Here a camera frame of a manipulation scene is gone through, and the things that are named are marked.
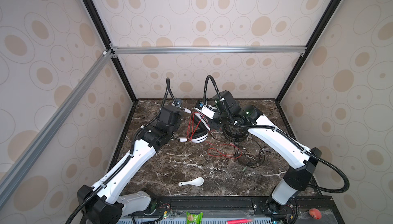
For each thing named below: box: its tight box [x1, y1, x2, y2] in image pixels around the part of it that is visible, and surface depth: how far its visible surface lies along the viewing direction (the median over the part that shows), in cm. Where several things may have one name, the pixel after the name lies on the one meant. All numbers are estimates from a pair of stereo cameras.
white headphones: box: [188, 112, 211, 144], surface depth 76 cm
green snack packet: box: [185, 211, 204, 224], surface depth 71 cm
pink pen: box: [226, 218, 255, 224], surface depth 71 cm
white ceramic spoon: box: [178, 176, 205, 187], surface depth 82 cm
